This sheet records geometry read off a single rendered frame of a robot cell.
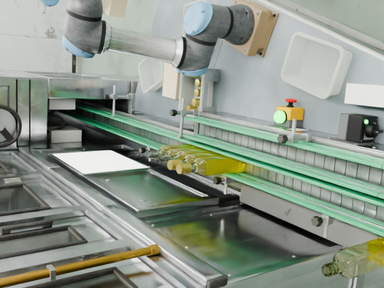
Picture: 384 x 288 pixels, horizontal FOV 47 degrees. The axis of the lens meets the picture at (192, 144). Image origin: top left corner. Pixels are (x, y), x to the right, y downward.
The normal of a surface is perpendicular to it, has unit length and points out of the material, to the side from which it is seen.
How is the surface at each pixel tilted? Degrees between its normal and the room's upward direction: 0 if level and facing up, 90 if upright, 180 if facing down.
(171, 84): 0
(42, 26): 90
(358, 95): 0
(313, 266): 90
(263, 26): 90
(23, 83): 90
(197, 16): 7
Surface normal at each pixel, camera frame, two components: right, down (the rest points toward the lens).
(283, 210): -0.81, 0.05
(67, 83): 0.58, 0.18
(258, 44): 0.52, 0.51
